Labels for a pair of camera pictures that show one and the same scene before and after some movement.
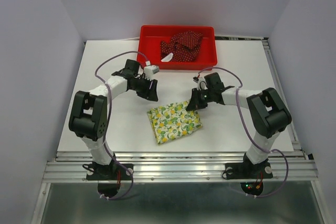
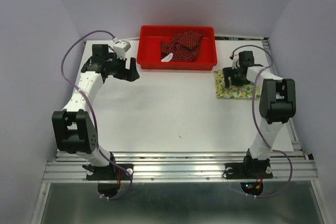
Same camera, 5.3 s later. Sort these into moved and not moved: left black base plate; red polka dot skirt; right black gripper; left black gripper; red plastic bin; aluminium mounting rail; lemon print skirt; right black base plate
Moved: left black gripper; right black gripper; lemon print skirt
Not moved: red plastic bin; red polka dot skirt; left black base plate; aluminium mounting rail; right black base plate
